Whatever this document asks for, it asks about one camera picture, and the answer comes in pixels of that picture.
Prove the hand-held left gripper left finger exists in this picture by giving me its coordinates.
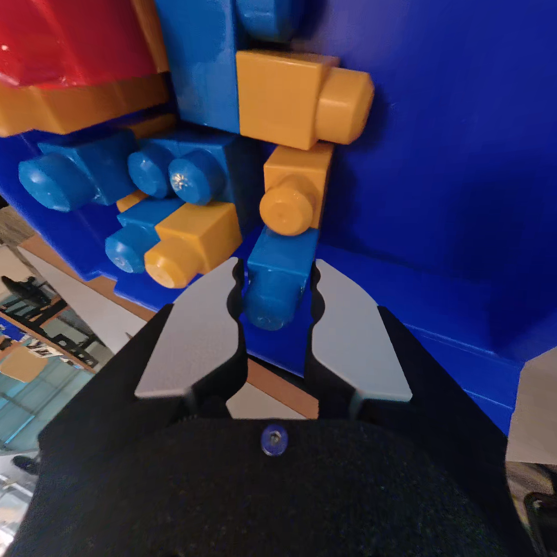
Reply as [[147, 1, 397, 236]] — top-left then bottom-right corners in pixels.
[[134, 257, 249, 414]]

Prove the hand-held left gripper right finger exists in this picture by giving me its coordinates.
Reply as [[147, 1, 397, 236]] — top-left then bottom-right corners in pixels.
[[305, 259, 413, 418]]

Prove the blue mega block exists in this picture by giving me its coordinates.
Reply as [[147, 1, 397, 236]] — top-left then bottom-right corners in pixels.
[[241, 226, 320, 332]]

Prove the pile of assorted building blocks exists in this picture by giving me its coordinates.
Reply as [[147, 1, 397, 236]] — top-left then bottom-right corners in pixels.
[[0, 0, 376, 290]]

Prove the wooden top desk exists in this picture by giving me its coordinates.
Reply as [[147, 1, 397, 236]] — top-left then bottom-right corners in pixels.
[[0, 300, 98, 375]]

